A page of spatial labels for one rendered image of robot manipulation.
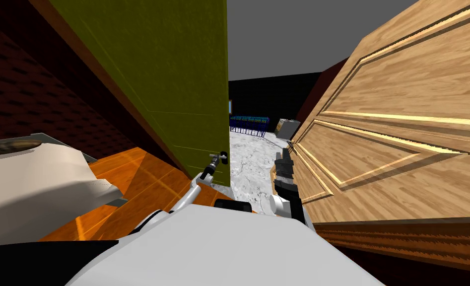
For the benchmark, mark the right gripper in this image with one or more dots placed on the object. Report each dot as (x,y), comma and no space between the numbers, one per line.
(285,155)

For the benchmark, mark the olive green door leaf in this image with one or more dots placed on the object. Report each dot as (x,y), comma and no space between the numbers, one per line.
(171,79)

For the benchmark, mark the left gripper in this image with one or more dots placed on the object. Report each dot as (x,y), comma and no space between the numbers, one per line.
(214,161)

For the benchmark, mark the small pale blue window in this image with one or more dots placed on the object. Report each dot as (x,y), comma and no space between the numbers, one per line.
(230,107)

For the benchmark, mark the light wooden panelled door leaf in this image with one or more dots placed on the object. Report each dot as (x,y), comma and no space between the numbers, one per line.
(397,131)

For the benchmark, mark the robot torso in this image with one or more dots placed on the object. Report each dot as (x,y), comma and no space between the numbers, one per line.
(219,250)

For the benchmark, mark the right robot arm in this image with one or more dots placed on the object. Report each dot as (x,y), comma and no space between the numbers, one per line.
(288,198)

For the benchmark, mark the grey box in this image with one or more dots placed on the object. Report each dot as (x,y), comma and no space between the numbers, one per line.
(287,128)

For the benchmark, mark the pale rounded fixture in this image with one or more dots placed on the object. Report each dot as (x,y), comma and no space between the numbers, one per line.
(32,186)

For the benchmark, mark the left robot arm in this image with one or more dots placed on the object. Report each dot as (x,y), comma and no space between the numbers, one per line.
(187,198)

